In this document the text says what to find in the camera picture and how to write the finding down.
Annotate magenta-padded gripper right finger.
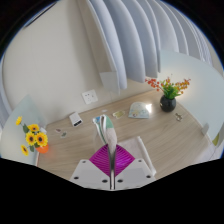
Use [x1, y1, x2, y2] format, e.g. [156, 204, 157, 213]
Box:
[112, 146, 157, 191]

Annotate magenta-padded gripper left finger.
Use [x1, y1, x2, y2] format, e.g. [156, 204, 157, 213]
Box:
[69, 143, 114, 191]

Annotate beige towel with green edge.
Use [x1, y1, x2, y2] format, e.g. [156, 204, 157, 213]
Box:
[92, 114, 157, 178]

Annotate small white box device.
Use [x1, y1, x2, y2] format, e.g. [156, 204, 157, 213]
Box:
[68, 111, 84, 128]

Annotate pale yellow sticker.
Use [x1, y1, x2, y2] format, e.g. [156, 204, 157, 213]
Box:
[112, 110, 127, 120]

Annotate sunflowers in orange vase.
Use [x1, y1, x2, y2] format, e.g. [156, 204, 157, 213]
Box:
[14, 115, 50, 157]

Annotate orange flowers in black vase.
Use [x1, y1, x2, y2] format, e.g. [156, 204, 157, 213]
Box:
[144, 76, 192, 113]

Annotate large frosted desk divider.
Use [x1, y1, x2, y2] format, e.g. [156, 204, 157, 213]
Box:
[159, 49, 224, 144]
[0, 94, 48, 166]

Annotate pale grey pleated curtain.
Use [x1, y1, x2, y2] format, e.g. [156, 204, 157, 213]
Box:
[0, 56, 14, 129]
[76, 0, 214, 91]

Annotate white wall socket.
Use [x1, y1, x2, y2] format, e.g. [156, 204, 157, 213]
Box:
[81, 88, 99, 105]

